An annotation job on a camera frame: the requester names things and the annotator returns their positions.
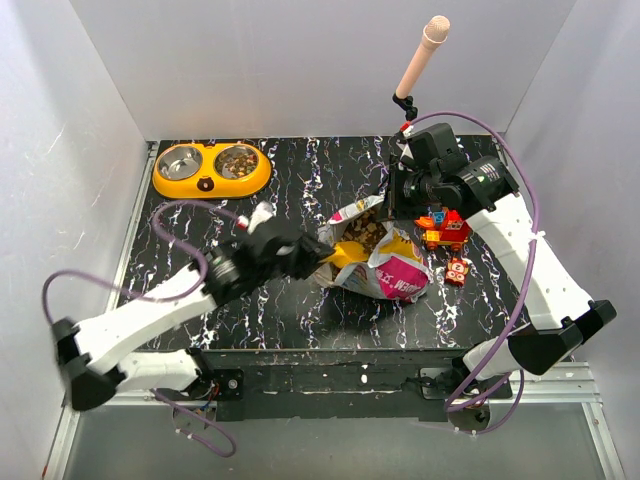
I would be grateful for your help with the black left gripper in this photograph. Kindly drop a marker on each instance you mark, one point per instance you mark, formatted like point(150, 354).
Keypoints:
point(312, 252)

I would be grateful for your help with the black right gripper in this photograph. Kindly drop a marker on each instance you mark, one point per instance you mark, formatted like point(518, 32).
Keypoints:
point(397, 210)

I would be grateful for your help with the yellow plastic scoop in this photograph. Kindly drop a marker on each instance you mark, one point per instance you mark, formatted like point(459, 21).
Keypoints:
point(347, 252)

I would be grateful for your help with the cat food bag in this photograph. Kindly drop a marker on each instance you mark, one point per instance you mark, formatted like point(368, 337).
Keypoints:
point(395, 269)

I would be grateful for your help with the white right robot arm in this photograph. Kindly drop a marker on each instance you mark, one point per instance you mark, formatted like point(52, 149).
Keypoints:
point(562, 315)

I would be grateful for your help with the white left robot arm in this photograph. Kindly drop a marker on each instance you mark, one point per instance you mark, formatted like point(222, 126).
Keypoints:
point(99, 357)

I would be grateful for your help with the yellow double pet bowl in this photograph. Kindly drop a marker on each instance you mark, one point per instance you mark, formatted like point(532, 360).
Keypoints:
point(218, 171)

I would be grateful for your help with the red toy brick vehicle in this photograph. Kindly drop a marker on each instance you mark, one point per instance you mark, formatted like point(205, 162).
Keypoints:
point(443, 228)

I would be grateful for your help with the black microphone stand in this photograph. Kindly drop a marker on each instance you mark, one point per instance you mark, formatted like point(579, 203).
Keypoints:
point(410, 113)

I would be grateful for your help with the red number toy block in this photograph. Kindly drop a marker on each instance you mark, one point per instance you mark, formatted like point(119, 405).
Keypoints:
point(457, 270)

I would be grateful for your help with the pink microphone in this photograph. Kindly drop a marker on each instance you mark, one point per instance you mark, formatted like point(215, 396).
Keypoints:
point(434, 34)

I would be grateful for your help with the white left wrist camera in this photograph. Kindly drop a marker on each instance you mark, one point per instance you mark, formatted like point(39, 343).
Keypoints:
point(261, 214)

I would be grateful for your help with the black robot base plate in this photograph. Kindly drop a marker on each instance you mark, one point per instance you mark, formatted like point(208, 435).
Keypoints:
point(325, 383)

